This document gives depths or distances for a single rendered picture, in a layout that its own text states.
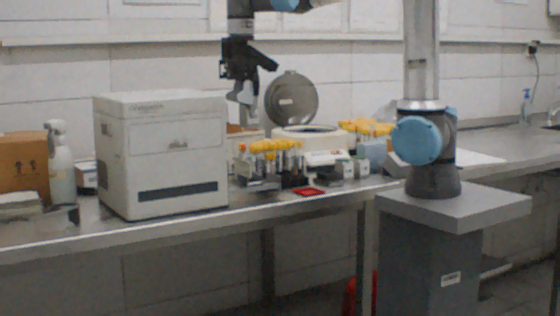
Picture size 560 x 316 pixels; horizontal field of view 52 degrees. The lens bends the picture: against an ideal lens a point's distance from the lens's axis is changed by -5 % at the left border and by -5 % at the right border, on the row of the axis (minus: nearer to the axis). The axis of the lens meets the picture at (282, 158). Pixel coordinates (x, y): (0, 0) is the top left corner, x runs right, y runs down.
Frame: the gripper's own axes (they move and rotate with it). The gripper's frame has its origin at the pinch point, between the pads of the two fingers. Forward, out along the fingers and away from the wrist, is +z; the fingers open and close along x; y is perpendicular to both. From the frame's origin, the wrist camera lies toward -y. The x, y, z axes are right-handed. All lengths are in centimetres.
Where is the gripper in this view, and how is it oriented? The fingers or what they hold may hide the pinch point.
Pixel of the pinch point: (249, 110)
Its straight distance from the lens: 164.8
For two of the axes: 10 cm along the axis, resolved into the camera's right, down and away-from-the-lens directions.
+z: 0.1, 9.8, 1.8
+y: -8.5, 1.1, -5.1
